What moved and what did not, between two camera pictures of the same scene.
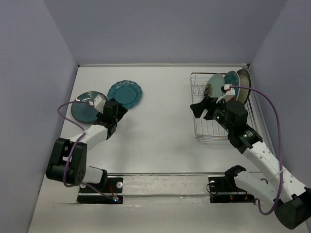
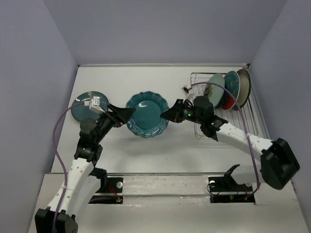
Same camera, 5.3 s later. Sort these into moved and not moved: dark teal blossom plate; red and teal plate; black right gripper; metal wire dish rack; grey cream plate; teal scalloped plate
Moved: teal scalloped plate; black right gripper
Not moved: metal wire dish rack; grey cream plate; dark teal blossom plate; red and teal plate
